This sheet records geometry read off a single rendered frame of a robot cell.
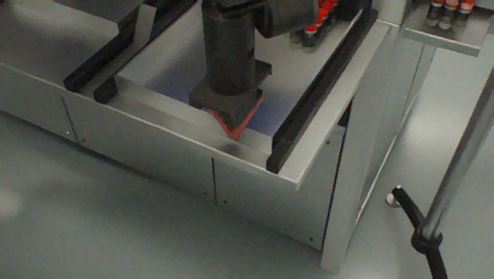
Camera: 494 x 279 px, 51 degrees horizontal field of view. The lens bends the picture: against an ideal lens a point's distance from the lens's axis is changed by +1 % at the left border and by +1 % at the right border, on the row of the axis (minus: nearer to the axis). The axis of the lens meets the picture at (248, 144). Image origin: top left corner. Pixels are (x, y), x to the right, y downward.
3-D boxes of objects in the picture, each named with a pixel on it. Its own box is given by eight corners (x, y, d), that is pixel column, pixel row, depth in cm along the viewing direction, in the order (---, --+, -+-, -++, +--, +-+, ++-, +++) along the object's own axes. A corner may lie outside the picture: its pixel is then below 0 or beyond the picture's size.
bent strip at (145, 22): (146, 33, 88) (141, 3, 84) (160, 38, 88) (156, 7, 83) (93, 79, 80) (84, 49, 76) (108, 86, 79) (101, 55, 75)
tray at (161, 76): (230, -12, 98) (229, -28, 96) (360, 26, 90) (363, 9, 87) (117, 94, 78) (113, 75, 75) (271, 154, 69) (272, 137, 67)
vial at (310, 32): (304, 44, 86) (307, 20, 83) (317, 48, 85) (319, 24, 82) (299, 51, 85) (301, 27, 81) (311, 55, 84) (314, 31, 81)
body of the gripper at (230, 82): (273, 76, 66) (275, 26, 60) (235, 125, 60) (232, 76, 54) (228, 61, 68) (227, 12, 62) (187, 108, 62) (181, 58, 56)
